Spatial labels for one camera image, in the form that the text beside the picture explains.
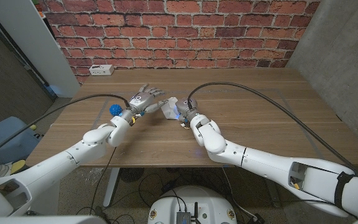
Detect clear plastic wrap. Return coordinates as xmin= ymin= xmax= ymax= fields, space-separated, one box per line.
xmin=76 ymin=167 xmax=105 ymax=186

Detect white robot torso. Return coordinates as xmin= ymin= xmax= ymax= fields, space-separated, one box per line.
xmin=147 ymin=185 xmax=238 ymax=224

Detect white robot chest shell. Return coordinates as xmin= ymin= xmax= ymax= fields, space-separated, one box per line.
xmin=0 ymin=214 xmax=108 ymax=224

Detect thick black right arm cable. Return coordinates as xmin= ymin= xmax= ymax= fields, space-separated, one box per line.
xmin=187 ymin=82 xmax=358 ymax=180

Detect grey table leg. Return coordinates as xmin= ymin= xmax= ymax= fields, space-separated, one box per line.
xmin=268 ymin=186 xmax=282 ymax=208

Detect white table leg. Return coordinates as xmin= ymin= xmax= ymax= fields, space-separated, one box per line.
xmin=103 ymin=167 xmax=121 ymax=208

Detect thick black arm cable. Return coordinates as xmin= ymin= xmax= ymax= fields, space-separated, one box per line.
xmin=187 ymin=82 xmax=358 ymax=180
xmin=0 ymin=93 xmax=132 ymax=162

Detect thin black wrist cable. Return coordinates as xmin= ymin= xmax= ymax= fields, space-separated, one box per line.
xmin=90 ymin=146 xmax=117 ymax=208

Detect red brick print backdrop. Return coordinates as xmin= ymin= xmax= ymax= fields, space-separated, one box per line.
xmin=39 ymin=0 xmax=321 ymax=84

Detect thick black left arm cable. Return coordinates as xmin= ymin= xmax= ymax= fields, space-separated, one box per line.
xmin=0 ymin=93 xmax=132 ymax=162

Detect black velcro strap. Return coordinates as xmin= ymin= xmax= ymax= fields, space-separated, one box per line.
xmin=334 ymin=171 xmax=357 ymax=210

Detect blue spiky ball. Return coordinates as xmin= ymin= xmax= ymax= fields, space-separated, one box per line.
xmin=109 ymin=103 xmax=123 ymax=117

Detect white power strip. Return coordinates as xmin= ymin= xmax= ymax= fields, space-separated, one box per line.
xmin=88 ymin=64 xmax=115 ymax=77

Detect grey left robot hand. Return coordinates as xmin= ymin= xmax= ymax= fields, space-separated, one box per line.
xmin=121 ymin=83 xmax=169 ymax=124

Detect black round floor fan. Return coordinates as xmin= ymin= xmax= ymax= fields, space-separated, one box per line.
xmin=119 ymin=167 xmax=145 ymax=183

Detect white upright panel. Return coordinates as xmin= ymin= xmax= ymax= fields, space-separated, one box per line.
xmin=0 ymin=0 xmax=80 ymax=98

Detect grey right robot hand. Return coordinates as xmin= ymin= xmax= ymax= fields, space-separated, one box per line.
xmin=175 ymin=98 xmax=200 ymax=123

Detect small grey electronics box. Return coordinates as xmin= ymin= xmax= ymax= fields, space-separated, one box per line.
xmin=176 ymin=211 xmax=192 ymax=224

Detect white receipt paper strip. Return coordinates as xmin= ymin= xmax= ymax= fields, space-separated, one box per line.
xmin=160 ymin=96 xmax=180 ymax=120

